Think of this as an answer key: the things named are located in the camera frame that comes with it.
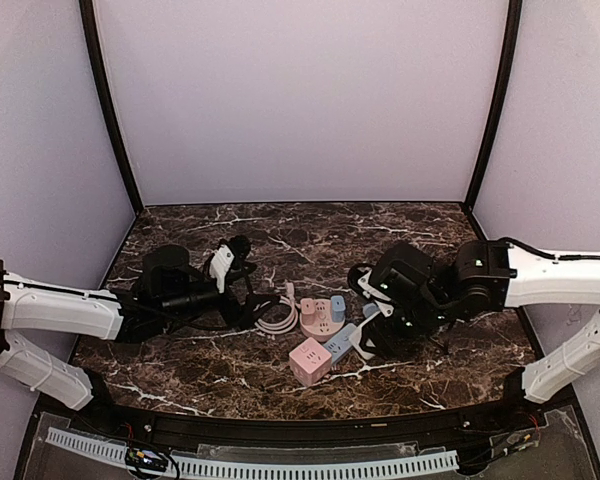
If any small pink plug adapter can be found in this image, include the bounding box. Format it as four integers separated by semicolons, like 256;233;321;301
300;298;317;325

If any blue power strip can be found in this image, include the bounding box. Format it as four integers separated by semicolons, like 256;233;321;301
322;323;356;366

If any small blue plug adapter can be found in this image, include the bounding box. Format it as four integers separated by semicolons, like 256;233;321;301
330;295;346;323

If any pink cube socket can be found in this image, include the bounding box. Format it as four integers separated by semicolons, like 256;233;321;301
289;338;332;387

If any white cube socket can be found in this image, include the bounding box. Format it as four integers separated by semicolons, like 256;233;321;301
348;319;375;361

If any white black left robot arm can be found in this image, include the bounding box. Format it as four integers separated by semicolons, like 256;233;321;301
0;236;282;411

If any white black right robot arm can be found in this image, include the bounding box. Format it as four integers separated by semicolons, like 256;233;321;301
356;237;600;404

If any round pink power strip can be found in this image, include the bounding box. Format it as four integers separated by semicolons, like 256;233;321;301
299;298;344;343

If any small circuit board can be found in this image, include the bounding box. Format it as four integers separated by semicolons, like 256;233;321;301
124;447;169;473

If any pink coiled cable with plug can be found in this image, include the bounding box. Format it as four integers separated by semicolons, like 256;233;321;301
253;281;301;335

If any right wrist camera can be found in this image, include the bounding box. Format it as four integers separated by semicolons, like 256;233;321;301
347;263;395;318

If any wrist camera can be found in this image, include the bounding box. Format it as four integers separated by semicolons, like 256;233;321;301
203;235;257;294
347;263;395;318

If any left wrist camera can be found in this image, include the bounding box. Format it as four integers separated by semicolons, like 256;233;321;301
203;235;257;294

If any black front rail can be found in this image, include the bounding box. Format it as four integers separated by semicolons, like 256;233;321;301
63;401;546;450

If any white cable duct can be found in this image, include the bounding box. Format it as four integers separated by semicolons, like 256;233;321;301
45;427;459;479

